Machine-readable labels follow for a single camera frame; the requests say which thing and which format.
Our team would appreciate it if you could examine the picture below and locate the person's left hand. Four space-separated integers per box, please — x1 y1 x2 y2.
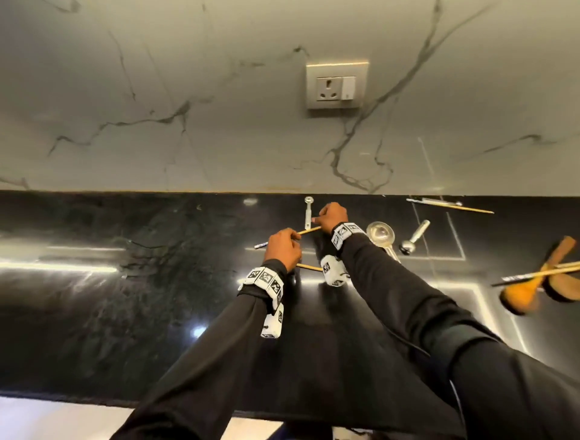
262 228 303 274

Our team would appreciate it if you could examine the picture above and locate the person's right hand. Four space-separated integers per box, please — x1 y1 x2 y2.
311 202 350 236

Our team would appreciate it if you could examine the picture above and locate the large steel ladle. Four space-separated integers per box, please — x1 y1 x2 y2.
366 221 402 264

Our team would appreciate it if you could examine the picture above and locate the small steel round scoop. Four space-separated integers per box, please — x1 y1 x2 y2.
398 219 431 256

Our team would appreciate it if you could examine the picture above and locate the orange wooden spatula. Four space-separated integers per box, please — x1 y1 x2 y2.
499 235 577 317

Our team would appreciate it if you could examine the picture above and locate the brown wooden spatula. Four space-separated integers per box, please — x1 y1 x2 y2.
542 271 580 303

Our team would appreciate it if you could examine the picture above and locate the person's left forearm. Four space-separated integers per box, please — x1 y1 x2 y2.
111 258 291 440

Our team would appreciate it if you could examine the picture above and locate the person's right forearm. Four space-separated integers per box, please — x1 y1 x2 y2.
337 231 580 440

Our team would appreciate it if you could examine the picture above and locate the person's black clothed torso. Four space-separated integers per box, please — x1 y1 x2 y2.
267 421 336 440

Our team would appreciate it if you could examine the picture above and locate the white marker right wristband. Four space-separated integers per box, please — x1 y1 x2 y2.
330 222 367 251

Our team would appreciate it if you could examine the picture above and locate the white marker wristband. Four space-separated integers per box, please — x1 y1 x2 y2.
237 266 285 314
330 222 367 251

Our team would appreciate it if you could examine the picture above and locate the white marker left wristband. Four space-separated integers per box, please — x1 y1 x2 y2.
237 266 285 314

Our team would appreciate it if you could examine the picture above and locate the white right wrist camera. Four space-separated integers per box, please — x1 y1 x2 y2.
320 254 350 288

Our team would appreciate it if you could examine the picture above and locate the white wall socket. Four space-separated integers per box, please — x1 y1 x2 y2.
306 62 370 111

